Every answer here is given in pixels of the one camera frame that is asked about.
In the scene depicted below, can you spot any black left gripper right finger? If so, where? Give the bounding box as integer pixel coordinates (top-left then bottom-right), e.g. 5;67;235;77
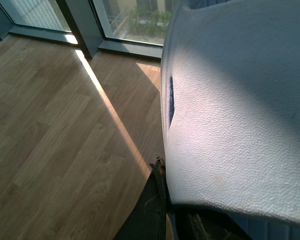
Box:
169;205;251;240

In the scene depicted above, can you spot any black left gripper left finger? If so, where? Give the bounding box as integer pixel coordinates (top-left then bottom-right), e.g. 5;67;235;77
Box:
114;156;168;240

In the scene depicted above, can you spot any light blue slide slipper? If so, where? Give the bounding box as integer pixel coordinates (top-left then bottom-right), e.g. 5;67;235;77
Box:
160;0;300;240

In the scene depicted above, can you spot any grey window frame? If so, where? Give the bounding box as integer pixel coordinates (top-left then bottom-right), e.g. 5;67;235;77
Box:
0;0;167;61

